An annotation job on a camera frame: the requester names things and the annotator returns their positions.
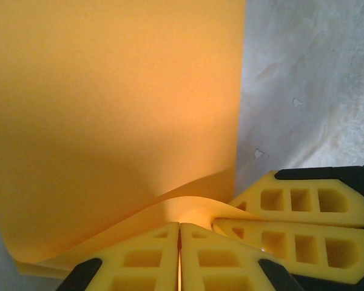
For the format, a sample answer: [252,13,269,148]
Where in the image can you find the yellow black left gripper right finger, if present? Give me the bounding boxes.
[180,222,305,291]

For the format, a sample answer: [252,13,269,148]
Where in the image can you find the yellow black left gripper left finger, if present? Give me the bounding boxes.
[56,222,181,291]

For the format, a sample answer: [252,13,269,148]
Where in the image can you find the orange paper sheet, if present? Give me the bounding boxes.
[0,0,258,278]

